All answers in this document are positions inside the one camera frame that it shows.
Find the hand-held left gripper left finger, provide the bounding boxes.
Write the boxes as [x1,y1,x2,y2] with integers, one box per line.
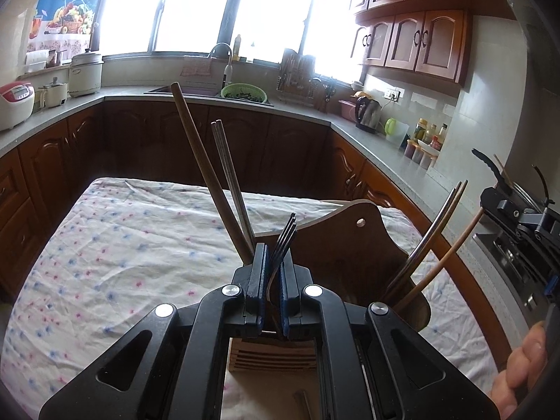
[38,243,269,420]

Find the large white cooker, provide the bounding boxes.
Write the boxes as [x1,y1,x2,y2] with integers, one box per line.
[69,49,105,98]

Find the steel electric kettle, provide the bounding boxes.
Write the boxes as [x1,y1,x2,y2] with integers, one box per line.
[354,96,383,134]

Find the wooden upper cabinets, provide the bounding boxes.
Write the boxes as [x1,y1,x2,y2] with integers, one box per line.
[349,0,518,87]

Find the checked dishcloth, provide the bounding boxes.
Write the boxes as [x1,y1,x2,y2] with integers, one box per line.
[181,55,211,81]

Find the person's right hand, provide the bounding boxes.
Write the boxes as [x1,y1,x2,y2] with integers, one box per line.
[489,321,548,420]

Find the metal faucet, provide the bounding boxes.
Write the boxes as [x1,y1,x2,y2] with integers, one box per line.
[207,43,235,93]

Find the wooden utensil holder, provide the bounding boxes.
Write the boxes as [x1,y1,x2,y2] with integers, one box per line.
[226,199,432,373]

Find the long dark wooden stick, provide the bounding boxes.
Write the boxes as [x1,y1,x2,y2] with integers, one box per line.
[170,82,255,264]

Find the light bamboo chopstick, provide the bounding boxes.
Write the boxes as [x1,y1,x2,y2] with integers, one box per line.
[394,179,469,308]

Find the gas stove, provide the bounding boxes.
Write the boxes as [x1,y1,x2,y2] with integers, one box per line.
[474,226,553,312]

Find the green white jug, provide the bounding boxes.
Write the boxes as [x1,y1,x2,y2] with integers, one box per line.
[384,118,410,148]

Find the fruit wall poster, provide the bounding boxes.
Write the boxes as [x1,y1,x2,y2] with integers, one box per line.
[26,0,110,55]

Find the floral white tablecloth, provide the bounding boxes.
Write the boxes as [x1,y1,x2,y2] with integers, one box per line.
[11,177,500,420]

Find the black wok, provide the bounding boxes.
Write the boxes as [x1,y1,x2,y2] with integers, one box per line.
[471,148,560,228]

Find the dish rack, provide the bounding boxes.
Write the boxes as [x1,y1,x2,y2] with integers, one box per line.
[276,48,317,104]

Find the group of sauce bottles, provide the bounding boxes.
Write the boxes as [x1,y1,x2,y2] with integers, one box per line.
[404,118,449,171]

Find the kitchen window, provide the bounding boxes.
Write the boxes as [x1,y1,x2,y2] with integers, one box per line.
[93,0,365,80]

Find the green colander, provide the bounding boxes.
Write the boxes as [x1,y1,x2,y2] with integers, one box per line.
[220,83,268,104]

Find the red white rice cooker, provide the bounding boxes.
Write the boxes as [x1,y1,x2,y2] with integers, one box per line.
[0,82,36,132]

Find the grey countertop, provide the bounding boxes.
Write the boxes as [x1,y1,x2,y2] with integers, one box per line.
[0,84,518,239]

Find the wooden base cabinets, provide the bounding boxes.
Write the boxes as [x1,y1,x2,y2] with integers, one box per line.
[0,95,513,362]

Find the small white electric pot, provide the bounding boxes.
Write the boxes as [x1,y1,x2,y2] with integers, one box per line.
[38,77,69,109]

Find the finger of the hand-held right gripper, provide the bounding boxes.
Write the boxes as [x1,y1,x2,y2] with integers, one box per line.
[480,187,533,240]

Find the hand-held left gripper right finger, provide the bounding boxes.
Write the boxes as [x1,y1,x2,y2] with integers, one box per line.
[280,256,500,420]

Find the kitchen sink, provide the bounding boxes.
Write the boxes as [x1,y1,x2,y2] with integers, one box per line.
[143,85,275,108]

